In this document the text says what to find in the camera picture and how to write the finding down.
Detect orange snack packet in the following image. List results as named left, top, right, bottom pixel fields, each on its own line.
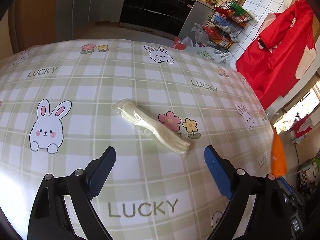
left=271, top=130, right=287, bottom=178

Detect grey kitchen cabinets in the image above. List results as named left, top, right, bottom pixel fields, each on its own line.
left=55, top=0, right=124, bottom=41

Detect wrapped white plastic fork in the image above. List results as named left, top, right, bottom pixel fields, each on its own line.
left=112, top=99, right=190, bottom=156

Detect green plaid bunny tablecloth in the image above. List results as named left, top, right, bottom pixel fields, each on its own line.
left=1, top=40, right=273, bottom=239

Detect red hanging apron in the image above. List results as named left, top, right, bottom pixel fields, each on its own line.
left=235, top=0, right=317, bottom=109

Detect white shopping bag on floor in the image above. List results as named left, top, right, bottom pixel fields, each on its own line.
left=184, top=47, right=230, bottom=63

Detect black oven stove unit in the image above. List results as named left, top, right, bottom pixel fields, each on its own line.
left=120, top=0, right=196, bottom=36

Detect wire snack rack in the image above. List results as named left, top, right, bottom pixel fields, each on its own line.
left=202, top=1, right=256, bottom=52

